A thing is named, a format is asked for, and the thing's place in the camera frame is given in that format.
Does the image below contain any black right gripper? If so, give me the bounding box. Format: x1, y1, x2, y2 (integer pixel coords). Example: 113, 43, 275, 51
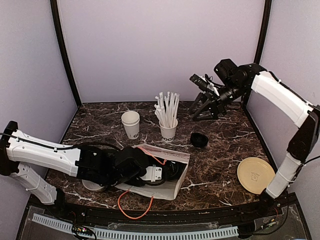
187, 80, 248, 121

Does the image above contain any stack of black cup lids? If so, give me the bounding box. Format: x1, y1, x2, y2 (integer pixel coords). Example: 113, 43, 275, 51
190, 132, 209, 148

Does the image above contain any black coffee cup lid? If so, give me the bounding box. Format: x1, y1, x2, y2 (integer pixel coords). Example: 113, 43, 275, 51
163, 161, 186, 181

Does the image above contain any stack of white paper cups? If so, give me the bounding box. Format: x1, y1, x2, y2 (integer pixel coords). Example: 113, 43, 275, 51
121, 110, 140, 140

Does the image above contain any white paper takeout bag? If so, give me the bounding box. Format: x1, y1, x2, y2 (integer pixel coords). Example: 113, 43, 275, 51
113, 143, 191, 220

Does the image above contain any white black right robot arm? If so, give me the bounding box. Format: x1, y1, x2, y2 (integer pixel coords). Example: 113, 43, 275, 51
189, 58, 320, 217

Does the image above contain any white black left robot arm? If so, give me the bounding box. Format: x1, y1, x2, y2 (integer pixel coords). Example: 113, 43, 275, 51
0, 121, 149, 218

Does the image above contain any bundle of white wrapped straws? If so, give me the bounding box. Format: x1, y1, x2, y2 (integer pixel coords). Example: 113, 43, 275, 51
154, 91, 180, 128

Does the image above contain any white cup holding straws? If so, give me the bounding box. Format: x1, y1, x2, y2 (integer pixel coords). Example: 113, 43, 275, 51
159, 119, 178, 143

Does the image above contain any cream yellow plate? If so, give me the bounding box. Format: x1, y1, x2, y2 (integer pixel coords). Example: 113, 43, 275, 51
237, 157, 276, 195

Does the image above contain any white ceramic bowl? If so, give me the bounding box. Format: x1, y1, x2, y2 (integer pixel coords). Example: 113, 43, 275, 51
81, 180, 106, 193

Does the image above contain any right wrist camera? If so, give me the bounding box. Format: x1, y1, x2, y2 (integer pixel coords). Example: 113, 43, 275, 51
189, 74, 219, 95

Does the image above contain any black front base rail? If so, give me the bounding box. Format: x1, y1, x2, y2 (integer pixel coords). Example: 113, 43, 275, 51
32, 194, 307, 238

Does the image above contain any black right frame post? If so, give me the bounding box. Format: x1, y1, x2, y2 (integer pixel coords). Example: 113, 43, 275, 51
241, 0, 273, 103

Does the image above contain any white slotted cable duct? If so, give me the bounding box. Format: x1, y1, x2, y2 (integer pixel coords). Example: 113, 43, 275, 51
32, 213, 239, 240

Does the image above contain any black corner frame post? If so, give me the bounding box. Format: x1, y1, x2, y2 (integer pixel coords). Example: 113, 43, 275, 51
50, 0, 76, 93

